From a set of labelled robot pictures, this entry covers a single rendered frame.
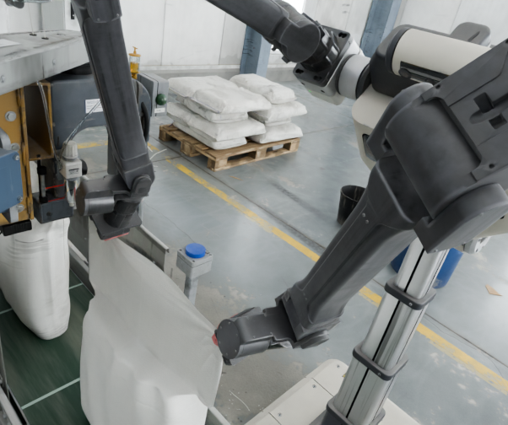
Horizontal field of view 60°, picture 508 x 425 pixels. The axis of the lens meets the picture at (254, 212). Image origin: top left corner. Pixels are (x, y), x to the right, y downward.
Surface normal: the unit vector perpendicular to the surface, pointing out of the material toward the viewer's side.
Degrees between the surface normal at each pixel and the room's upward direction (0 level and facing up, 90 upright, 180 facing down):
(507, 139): 62
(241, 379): 0
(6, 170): 90
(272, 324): 31
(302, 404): 0
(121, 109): 105
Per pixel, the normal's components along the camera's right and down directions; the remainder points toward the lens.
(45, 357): 0.18, -0.86
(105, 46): 0.47, 0.71
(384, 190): -0.94, 0.20
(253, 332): 0.50, -0.53
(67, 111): 0.69, 0.46
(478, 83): -0.55, -0.21
